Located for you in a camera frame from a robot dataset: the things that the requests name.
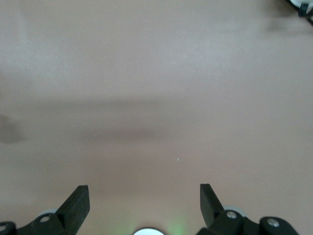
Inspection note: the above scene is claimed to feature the black wire rack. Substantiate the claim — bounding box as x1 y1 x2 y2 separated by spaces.
298 2 313 25

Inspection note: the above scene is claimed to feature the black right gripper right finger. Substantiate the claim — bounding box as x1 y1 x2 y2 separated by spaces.
197 183 300 235

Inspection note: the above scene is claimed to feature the brown table cover sheet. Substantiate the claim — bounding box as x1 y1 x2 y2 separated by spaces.
0 0 313 235

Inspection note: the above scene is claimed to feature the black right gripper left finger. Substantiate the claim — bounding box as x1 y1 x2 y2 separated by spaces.
0 185 90 235

